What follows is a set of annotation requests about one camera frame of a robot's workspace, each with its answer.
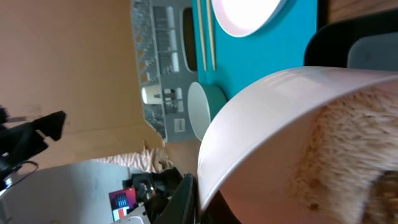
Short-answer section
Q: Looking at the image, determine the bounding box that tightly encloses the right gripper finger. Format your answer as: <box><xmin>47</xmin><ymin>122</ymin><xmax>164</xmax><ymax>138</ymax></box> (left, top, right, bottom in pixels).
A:
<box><xmin>155</xmin><ymin>174</ymin><xmax>197</xmax><ymax>224</ymax></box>

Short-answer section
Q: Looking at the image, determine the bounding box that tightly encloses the black tray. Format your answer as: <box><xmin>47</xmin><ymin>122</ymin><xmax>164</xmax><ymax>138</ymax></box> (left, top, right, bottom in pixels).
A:
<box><xmin>304</xmin><ymin>8</ymin><xmax>397</xmax><ymax>68</ymax></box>

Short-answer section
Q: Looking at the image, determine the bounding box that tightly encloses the large white plate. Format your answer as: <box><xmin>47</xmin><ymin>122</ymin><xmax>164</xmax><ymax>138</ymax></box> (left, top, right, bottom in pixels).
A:
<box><xmin>211</xmin><ymin>0</ymin><xmax>288</xmax><ymax>37</ymax></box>

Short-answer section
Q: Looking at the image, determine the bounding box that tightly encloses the grey metal bowl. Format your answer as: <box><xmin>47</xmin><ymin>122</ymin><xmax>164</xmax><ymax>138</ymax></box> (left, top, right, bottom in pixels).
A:
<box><xmin>187</xmin><ymin>82</ymin><xmax>227</xmax><ymax>141</ymax></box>

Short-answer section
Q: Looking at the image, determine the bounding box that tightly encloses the cardboard wall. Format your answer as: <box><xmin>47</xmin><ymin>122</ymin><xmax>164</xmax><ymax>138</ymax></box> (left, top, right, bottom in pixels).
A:
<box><xmin>1</xmin><ymin>0</ymin><xmax>162</xmax><ymax>169</ymax></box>

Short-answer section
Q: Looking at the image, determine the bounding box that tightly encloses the white cup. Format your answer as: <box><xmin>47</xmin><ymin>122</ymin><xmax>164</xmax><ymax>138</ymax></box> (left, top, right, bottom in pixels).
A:
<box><xmin>141</xmin><ymin>84</ymin><xmax>162</xmax><ymax>105</ymax></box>

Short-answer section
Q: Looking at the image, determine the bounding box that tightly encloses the teal plastic tray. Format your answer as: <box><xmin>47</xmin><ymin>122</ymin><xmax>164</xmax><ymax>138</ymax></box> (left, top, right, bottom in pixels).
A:
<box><xmin>192</xmin><ymin>0</ymin><xmax>318</xmax><ymax>98</ymax></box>

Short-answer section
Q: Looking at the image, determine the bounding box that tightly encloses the wooden chopstick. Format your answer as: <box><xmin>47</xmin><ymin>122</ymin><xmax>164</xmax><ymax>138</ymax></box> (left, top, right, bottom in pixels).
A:
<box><xmin>197</xmin><ymin>0</ymin><xmax>207</xmax><ymax>71</ymax></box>
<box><xmin>206</xmin><ymin>0</ymin><xmax>216</xmax><ymax>70</ymax></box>

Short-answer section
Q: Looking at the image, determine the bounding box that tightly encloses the grey plastic dish rack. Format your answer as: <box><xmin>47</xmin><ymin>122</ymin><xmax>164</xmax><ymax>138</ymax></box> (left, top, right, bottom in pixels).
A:
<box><xmin>131</xmin><ymin>0</ymin><xmax>198</xmax><ymax>142</ymax></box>

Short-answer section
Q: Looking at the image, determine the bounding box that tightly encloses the small white bowl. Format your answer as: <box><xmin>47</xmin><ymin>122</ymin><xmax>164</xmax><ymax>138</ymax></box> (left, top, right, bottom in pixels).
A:
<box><xmin>197</xmin><ymin>67</ymin><xmax>397</xmax><ymax>223</ymax></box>

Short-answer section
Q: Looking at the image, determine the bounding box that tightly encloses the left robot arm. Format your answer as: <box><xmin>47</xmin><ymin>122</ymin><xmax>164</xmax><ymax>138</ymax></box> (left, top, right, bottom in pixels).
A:
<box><xmin>1</xmin><ymin>107</ymin><xmax>67</xmax><ymax>190</ymax></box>

